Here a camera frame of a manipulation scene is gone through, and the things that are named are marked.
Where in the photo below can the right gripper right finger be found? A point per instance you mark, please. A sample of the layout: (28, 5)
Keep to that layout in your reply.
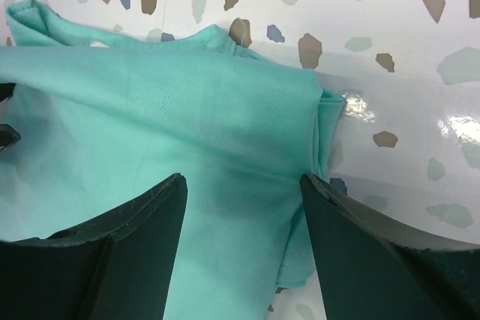
(371, 266)

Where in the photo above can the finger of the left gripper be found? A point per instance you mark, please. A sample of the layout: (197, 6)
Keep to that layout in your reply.
(8, 137)
(6, 91)

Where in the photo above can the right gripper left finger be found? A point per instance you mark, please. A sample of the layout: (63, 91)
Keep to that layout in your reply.
(117, 265)

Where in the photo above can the mint green t shirt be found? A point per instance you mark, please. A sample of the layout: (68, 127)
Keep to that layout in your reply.
(104, 117)

